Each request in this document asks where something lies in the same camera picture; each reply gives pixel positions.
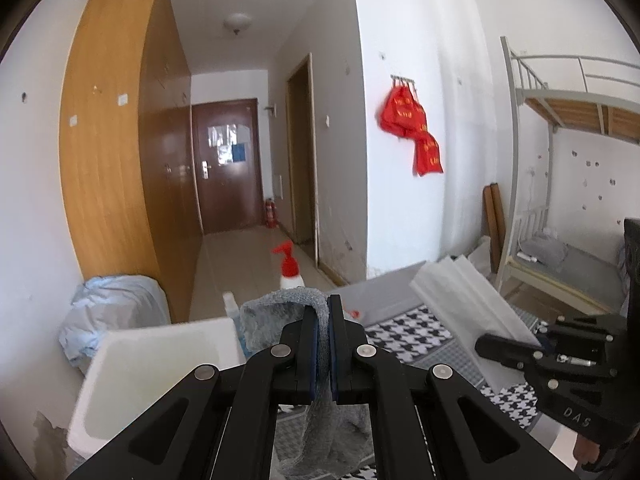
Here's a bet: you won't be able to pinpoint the wooden wardrobe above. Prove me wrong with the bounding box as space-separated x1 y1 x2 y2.
58 0 202 323

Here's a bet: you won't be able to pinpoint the ceiling lamp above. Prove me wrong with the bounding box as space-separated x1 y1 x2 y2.
224 12 253 36

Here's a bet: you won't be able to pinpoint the brown wooden planks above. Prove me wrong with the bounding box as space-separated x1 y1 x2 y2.
483 183 506 274

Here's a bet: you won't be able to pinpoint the metal bunk bed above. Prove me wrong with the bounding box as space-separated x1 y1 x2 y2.
496 38 639 314

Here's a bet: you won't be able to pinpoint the red fire extinguisher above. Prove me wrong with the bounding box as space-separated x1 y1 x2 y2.
265 198 278 229

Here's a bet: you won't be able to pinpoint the white foam box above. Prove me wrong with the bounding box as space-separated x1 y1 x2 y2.
67 318 244 460

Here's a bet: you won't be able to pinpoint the white lotion pump bottle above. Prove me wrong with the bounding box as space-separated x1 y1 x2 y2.
271 240 305 289

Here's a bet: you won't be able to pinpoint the dark brown entrance door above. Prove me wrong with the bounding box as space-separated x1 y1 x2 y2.
192 99 264 234

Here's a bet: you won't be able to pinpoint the houndstooth table cloth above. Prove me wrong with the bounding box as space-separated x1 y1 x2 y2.
271 303 551 480

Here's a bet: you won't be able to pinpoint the light blue bundled fabric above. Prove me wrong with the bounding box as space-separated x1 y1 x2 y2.
58 275 171 374

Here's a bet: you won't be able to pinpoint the person's right hand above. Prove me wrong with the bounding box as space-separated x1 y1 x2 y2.
573 434 600 466

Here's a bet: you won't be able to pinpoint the wall coat hook rack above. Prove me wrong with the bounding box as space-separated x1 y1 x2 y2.
390 74 416 88

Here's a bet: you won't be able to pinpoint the red hanging bags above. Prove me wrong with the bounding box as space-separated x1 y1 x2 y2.
378 81 444 177

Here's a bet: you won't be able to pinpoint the grey fuzzy towel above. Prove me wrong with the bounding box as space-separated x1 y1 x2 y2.
239 287 372 479

